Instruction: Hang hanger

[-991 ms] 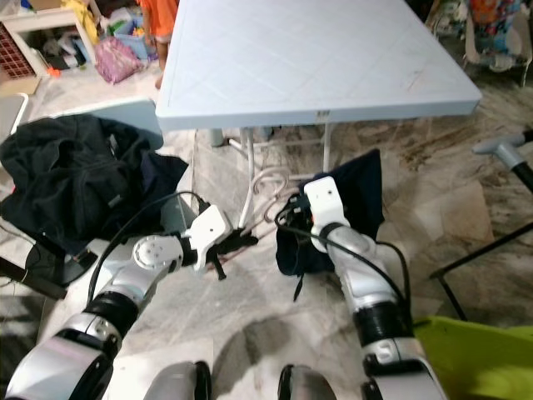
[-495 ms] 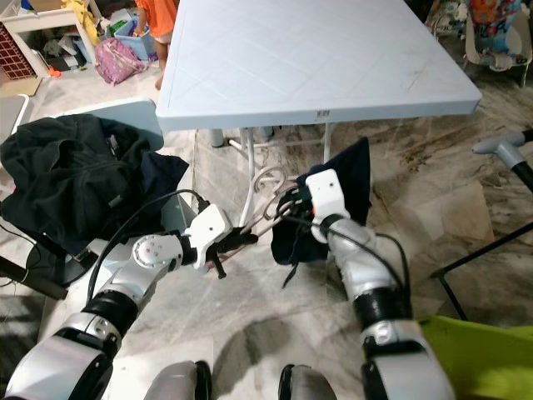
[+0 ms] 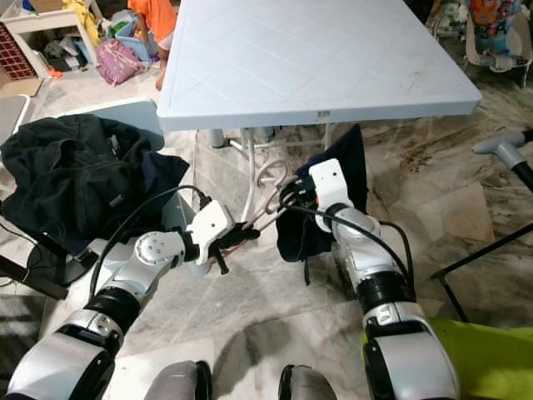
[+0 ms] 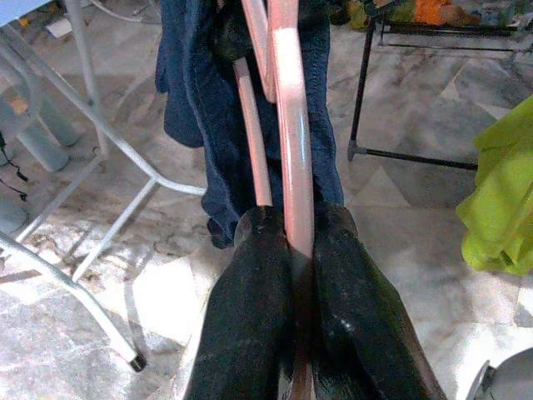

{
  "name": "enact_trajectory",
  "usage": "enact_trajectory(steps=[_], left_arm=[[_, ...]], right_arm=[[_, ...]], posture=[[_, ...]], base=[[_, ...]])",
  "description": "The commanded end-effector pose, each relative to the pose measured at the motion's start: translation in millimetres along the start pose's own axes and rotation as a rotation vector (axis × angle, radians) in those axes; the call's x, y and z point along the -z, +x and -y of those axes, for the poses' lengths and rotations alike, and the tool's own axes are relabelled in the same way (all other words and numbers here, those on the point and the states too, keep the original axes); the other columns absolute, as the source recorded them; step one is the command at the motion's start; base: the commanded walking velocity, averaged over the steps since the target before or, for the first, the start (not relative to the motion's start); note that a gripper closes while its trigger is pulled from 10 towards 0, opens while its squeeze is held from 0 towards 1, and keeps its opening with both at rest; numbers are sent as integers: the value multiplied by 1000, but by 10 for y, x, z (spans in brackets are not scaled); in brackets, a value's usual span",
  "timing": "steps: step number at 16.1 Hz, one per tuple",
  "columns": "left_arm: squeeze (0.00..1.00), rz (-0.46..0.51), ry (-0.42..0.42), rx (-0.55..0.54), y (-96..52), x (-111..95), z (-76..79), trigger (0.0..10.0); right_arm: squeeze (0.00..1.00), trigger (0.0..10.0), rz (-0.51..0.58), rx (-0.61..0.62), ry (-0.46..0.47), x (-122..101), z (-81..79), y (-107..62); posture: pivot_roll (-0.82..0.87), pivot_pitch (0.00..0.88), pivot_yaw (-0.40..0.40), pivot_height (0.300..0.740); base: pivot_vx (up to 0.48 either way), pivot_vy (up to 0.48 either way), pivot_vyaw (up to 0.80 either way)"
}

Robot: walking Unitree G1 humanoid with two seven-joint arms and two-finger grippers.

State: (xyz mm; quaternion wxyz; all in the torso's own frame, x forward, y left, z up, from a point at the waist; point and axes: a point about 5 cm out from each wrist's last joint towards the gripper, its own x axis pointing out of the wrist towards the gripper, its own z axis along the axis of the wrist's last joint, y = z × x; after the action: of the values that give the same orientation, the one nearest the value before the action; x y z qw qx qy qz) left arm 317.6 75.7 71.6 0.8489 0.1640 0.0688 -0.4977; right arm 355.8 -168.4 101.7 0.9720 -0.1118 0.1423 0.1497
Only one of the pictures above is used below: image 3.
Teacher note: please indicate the navy blue garment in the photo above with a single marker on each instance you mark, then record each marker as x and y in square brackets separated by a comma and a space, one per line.
[308, 237]

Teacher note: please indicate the light blue child chair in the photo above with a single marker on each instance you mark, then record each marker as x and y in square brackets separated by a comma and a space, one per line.
[141, 117]

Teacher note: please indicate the grey robot right leg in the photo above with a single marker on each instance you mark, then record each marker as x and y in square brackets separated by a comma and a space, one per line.
[310, 386]

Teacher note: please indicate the black jacket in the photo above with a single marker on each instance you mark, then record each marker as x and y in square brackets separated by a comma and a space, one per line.
[75, 179]

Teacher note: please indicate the white low shelf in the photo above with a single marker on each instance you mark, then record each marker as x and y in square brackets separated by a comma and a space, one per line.
[42, 21]

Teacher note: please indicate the brown cardboard box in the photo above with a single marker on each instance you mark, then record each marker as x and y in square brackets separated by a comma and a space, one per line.
[42, 5]

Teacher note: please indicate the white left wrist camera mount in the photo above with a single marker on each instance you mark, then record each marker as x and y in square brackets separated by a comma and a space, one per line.
[211, 225]

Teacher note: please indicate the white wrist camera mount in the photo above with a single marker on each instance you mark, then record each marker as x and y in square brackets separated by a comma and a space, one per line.
[329, 187]
[211, 225]

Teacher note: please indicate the yellow cloth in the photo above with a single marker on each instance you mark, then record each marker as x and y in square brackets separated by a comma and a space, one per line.
[83, 17]

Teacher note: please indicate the light blue folding table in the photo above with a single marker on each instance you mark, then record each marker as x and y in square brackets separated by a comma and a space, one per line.
[308, 58]

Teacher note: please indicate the pink patterned bag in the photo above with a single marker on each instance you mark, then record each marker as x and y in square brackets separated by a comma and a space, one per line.
[119, 62]

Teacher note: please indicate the dark wooden side table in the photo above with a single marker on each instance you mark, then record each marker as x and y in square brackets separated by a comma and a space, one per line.
[33, 279]

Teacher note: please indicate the rose pink clothes hanger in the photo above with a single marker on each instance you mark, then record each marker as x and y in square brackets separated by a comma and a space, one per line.
[262, 215]

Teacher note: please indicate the grey robot left leg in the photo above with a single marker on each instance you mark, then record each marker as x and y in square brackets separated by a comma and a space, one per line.
[175, 383]

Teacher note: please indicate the lime green garment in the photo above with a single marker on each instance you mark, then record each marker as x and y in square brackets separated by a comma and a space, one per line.
[491, 358]

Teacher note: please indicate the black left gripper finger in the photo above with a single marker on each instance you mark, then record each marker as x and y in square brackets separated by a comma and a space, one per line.
[221, 262]
[247, 234]

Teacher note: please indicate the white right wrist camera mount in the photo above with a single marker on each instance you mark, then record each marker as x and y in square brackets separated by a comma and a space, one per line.
[329, 187]

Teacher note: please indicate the colourful printed chair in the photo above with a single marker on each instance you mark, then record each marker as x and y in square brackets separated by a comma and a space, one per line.
[495, 25]

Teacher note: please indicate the blue toy bin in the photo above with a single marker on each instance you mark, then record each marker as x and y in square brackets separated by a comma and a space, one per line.
[133, 46]

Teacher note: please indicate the grey robot leg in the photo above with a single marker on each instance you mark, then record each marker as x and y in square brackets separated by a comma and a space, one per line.
[310, 386]
[175, 383]

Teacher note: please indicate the child in orange shirt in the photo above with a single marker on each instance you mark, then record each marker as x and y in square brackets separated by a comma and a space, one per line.
[156, 17]

